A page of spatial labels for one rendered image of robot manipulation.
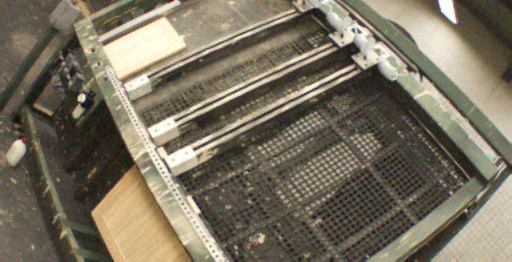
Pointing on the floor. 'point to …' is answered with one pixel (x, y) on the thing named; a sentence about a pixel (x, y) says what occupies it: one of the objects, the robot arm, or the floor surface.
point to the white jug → (16, 152)
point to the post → (26, 66)
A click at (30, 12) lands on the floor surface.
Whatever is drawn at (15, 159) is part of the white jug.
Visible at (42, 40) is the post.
